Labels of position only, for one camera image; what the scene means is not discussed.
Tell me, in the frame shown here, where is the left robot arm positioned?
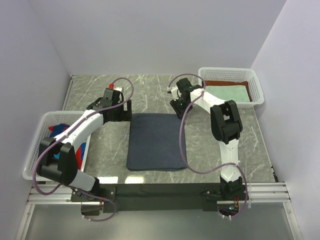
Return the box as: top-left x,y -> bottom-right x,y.
32,84 -> 132,201

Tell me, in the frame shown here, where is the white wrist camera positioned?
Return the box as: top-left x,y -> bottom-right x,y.
167,86 -> 179,99
108,83 -> 124,93

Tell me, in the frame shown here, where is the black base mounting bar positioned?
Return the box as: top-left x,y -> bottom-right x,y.
71,182 -> 251,214

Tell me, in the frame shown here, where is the white laundry basket with clothes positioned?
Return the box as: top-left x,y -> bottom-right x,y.
22,110 -> 84,181

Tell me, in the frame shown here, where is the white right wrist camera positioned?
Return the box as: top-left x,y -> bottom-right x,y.
167,86 -> 179,99

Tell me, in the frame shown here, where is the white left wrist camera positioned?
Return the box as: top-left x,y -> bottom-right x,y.
108,83 -> 124,93

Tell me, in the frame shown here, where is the mint green towel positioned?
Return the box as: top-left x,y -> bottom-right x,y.
205,85 -> 251,103

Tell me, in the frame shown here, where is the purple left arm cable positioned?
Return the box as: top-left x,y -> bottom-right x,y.
32,77 -> 135,222

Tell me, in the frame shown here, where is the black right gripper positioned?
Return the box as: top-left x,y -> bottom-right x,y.
170,95 -> 194,119

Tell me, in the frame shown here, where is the rust brown towel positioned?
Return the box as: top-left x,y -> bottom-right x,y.
205,80 -> 252,102

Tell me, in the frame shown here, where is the aluminium table edge rail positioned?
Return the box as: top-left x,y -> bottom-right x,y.
61,74 -> 76,111

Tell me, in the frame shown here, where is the blue grey cloth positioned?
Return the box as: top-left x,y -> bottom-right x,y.
126,113 -> 187,172

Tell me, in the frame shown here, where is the red patterned cloth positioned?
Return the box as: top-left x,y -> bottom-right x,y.
47,122 -> 88,171

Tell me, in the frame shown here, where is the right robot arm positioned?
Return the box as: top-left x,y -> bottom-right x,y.
167,77 -> 245,200

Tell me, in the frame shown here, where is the aluminium front frame rail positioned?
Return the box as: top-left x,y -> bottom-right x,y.
15,182 -> 303,240

